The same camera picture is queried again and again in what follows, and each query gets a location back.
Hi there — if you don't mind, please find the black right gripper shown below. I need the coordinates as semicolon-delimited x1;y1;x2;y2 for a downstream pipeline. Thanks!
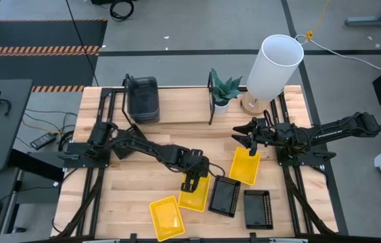
231;110;295;157

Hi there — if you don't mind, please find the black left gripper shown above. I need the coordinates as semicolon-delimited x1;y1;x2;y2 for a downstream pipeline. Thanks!
176;147;211;194

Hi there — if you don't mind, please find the yellow plastic basket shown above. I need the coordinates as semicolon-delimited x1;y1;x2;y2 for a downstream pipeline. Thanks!
149;195;186;242
178;173;211;213
228;146;261;186

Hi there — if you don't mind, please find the wooden lamp base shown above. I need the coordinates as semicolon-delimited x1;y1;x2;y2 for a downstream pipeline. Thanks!
240;91;272;117

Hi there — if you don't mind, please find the white plant pot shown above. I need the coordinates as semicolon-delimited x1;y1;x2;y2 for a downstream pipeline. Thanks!
213;100;230;115

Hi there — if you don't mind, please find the green snake plant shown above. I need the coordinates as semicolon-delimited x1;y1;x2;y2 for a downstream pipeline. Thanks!
210;68;243;104

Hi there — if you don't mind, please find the white cylindrical lamp shade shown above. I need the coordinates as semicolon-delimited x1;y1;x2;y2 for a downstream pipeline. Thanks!
246;34;305;102

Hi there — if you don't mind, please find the black power adapter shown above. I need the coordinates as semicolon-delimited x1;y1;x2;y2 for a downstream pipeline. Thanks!
30;132;57;151

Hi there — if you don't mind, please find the gray metal table leg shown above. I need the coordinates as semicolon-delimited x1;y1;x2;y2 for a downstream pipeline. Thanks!
344;0;381;27

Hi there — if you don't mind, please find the gray desk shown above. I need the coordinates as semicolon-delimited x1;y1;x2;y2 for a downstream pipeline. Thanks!
0;79;33;172

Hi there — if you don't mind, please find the black hazard-striped floor mat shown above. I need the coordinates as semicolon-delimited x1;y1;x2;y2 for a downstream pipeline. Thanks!
0;18;109;94

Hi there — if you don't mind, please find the wooden shelf with black frame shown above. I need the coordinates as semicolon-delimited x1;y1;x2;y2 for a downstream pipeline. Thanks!
122;73;217;128

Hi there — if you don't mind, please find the black sleeved cable bundle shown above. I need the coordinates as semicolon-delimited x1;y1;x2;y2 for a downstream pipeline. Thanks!
283;165;336;236
55;167;105;239

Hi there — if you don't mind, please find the black aluminium rig frame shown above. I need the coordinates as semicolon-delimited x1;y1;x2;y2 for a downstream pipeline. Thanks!
51;86;350;243

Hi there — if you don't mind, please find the yellow cord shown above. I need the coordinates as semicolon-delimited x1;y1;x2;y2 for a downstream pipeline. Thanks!
305;0;332;41

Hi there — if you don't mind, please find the white floor cable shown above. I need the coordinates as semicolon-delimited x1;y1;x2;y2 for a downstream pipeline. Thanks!
294;33;381;72

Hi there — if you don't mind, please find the coiled black cable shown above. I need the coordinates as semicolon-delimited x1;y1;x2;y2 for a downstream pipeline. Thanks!
109;0;134;22

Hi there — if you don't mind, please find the long thin black cable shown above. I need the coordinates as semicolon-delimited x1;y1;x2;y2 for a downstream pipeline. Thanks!
65;0;100;87

